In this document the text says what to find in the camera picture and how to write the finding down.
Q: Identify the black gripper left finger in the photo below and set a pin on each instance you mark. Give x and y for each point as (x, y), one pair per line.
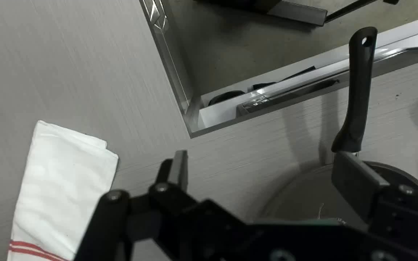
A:
(136, 227)

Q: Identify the black frying pan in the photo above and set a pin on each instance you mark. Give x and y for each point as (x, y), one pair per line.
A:
(361, 88)

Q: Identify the white towel with red stripes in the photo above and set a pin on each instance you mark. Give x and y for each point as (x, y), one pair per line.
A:
(64, 189)

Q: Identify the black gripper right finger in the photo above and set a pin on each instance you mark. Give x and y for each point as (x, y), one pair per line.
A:
(402, 218)

